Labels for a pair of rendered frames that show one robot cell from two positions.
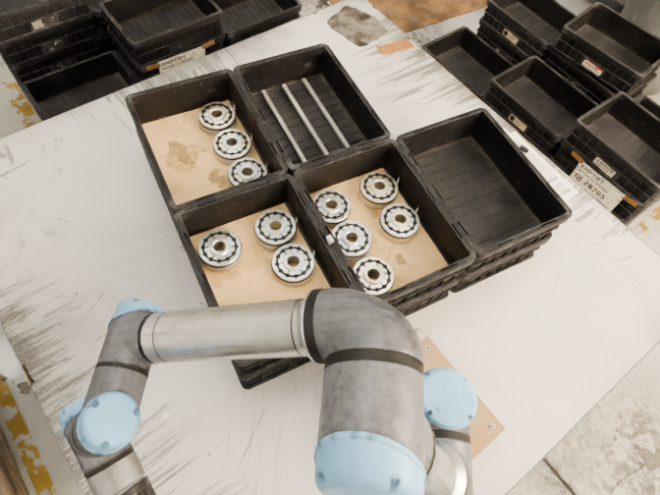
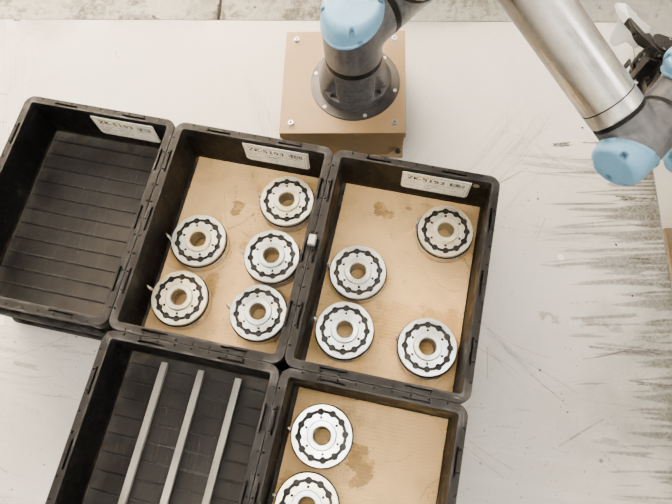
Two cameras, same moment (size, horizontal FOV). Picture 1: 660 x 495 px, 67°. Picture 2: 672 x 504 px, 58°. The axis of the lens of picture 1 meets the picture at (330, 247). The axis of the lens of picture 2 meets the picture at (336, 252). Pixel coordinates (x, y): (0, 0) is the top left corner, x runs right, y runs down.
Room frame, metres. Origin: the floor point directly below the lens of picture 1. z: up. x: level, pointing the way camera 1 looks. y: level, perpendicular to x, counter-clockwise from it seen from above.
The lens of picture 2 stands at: (0.78, 0.32, 1.90)
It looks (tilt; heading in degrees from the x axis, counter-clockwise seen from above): 70 degrees down; 233
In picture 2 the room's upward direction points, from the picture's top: 5 degrees counter-clockwise
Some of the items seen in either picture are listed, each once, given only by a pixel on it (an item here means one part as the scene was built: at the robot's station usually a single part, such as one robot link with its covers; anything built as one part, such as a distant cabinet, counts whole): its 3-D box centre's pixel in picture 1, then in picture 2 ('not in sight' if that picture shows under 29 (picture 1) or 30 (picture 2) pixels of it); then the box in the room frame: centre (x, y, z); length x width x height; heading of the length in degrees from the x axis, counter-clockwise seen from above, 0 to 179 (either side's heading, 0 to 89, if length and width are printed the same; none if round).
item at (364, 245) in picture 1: (351, 238); (271, 256); (0.65, -0.05, 0.86); 0.10 x 0.10 x 0.01
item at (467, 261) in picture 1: (381, 216); (227, 236); (0.69, -0.11, 0.92); 0.40 x 0.30 x 0.02; 36
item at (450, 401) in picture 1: (438, 406); (354, 25); (0.25, -0.26, 0.97); 0.13 x 0.12 x 0.14; 4
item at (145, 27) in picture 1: (171, 53); not in sight; (1.73, 0.84, 0.37); 0.40 x 0.30 x 0.45; 136
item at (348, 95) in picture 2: not in sight; (354, 67); (0.26, -0.25, 0.85); 0.15 x 0.15 x 0.10
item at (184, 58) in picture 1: (184, 68); not in sight; (1.61, 0.74, 0.41); 0.31 x 0.02 x 0.16; 136
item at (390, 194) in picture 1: (379, 187); (179, 297); (0.82, -0.10, 0.86); 0.10 x 0.10 x 0.01
